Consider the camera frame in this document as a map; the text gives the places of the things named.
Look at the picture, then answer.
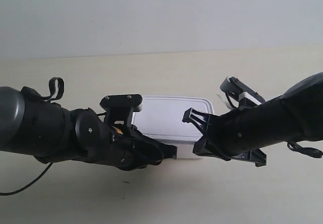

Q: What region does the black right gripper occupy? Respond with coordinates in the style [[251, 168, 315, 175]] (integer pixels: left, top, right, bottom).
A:
[[182, 108, 267, 167]]

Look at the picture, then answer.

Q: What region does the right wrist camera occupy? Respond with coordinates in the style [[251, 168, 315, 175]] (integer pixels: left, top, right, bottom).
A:
[[220, 76, 265, 110]]

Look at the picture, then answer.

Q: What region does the white lidded plastic container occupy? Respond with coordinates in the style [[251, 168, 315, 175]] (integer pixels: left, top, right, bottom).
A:
[[132, 95, 214, 159]]

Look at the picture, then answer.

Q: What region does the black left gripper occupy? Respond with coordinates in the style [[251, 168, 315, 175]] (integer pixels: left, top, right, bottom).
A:
[[108, 124, 177, 171]]

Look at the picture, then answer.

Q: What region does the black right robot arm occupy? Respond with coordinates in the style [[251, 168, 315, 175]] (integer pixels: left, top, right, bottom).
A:
[[182, 73, 322, 167]]

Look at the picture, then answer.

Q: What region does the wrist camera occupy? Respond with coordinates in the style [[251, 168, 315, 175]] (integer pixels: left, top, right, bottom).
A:
[[220, 76, 265, 110], [99, 94, 143, 127]]

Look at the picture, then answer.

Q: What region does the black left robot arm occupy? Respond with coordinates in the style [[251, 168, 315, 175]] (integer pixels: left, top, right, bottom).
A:
[[1, 86, 177, 171]]

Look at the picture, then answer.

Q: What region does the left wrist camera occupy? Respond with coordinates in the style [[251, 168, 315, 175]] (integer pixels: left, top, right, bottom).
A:
[[99, 94, 143, 127]]

